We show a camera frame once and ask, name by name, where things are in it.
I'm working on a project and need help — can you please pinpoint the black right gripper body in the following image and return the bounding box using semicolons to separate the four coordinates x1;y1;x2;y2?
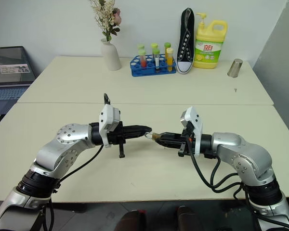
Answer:
178;120;196;157

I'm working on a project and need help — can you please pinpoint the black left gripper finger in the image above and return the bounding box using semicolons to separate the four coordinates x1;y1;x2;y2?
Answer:
124;131;148;140
124;125;153;133

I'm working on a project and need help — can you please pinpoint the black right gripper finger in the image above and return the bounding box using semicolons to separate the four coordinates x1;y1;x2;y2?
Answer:
155;138;183;149
158;131;183;141

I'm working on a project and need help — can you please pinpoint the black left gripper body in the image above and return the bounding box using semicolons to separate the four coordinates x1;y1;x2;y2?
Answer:
104;93;128;159

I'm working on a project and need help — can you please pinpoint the brass padlock with steel shackle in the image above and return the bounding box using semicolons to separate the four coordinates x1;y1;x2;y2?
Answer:
144;131;163;142

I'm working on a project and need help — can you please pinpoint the blue test tube rack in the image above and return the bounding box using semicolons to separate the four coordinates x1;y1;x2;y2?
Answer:
130;53;177;77

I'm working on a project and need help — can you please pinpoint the green capped red liquid tube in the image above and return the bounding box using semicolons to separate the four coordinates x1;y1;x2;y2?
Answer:
138;49;148;68

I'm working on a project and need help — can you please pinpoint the green capped white label tube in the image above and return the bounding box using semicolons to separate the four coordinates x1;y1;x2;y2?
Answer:
152;49;161;73

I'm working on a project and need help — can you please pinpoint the yellow capped orange liquid tube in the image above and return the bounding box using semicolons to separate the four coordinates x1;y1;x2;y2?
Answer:
166;48;175;73

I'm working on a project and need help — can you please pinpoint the white ceramic vase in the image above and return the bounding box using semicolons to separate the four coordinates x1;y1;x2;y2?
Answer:
100;38;122;71

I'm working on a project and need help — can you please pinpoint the lime capped clear tube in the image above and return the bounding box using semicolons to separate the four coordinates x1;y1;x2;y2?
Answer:
150;42;158;60

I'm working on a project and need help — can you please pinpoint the green capped yellow liquid tube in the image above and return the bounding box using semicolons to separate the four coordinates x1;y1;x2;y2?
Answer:
164;42;172;59

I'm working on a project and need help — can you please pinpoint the stainless steel cup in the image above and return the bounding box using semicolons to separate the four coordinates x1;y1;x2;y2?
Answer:
226;58;244;78

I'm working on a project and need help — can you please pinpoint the black canvas sneaker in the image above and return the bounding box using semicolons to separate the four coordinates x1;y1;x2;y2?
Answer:
176;7;196;74

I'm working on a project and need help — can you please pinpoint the yellow dish soap bottle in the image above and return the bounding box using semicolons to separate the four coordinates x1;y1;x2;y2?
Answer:
193;12;228;69

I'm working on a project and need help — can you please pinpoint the dried flower bouquet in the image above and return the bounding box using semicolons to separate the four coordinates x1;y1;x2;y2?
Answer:
89;0;122;42

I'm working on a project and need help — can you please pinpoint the grey open laptop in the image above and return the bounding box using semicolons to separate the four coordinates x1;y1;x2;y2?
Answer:
0;46;37;126

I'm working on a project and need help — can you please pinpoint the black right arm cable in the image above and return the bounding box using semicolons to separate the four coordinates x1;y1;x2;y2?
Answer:
186;136;244;194
210;154;239;191

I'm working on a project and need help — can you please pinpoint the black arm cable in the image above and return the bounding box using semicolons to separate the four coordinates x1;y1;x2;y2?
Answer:
186;136;244;194
210;154;239;191
58;144;105;185

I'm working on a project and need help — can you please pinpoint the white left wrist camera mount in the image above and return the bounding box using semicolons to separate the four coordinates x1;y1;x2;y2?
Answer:
98;103;122;148

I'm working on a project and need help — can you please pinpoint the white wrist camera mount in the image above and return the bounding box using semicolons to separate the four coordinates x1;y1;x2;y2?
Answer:
179;106;204;155
98;103;122;148

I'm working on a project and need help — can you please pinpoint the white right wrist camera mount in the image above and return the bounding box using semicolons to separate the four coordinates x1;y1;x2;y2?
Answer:
179;106;204;155

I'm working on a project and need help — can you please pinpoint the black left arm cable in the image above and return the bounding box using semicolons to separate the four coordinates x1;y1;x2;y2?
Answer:
58;144;105;185

